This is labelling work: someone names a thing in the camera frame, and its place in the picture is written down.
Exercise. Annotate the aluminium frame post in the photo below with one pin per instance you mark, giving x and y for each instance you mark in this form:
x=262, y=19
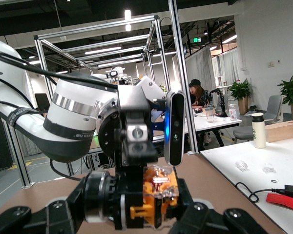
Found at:
x=19, y=161
x=182, y=73

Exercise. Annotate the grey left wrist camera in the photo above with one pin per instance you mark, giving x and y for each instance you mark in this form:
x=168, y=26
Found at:
x=175, y=126

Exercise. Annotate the light wooden block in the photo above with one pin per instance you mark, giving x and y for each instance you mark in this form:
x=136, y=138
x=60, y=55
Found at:
x=285, y=131

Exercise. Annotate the aluminium frame cage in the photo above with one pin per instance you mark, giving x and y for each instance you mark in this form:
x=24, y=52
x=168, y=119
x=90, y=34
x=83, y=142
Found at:
x=95, y=26

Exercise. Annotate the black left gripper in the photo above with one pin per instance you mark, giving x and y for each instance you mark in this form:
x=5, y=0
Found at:
x=134, y=112

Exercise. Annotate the green exit sign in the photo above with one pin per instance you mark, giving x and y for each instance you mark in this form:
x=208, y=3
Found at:
x=197, y=40

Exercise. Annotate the grey office chair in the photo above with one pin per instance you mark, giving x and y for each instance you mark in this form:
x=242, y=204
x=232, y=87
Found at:
x=241, y=134
x=274, y=107

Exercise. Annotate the clear tumbler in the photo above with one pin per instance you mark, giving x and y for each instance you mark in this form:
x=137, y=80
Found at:
x=210, y=115

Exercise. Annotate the clear water bottle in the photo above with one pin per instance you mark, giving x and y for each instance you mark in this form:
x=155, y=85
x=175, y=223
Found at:
x=232, y=113

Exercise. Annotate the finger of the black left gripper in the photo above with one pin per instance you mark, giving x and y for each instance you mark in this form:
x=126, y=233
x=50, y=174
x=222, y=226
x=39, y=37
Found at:
x=120, y=224

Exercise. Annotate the flat red tool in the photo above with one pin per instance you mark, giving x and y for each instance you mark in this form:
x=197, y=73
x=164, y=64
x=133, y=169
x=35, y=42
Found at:
x=283, y=201

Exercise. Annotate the white ceiling light tube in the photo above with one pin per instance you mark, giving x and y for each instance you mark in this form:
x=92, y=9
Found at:
x=127, y=20

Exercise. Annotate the person in black cap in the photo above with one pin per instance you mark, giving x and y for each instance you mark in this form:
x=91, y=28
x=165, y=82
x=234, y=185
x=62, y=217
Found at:
x=197, y=95

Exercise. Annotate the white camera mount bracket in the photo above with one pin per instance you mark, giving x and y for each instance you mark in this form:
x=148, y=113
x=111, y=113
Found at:
x=149, y=90

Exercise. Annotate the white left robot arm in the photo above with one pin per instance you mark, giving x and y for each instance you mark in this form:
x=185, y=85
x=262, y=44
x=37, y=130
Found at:
x=5, y=63

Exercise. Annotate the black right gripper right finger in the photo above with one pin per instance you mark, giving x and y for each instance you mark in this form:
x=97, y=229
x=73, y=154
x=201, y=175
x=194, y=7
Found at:
x=202, y=219

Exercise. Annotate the clear plastic scrap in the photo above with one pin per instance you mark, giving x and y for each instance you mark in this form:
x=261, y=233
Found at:
x=269, y=169
x=241, y=165

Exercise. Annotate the white side table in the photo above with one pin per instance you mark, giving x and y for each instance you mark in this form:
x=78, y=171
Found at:
x=271, y=156

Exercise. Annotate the orange and black switch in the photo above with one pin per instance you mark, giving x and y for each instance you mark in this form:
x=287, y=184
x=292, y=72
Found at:
x=158, y=195

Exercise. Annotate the white bottle black lid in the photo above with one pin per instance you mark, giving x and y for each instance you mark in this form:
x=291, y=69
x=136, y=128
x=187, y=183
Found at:
x=258, y=131

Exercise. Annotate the white office desk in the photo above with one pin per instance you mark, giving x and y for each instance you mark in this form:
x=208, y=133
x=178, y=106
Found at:
x=222, y=122

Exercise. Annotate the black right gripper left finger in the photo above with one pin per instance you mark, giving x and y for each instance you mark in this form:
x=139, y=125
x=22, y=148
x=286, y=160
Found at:
x=51, y=217

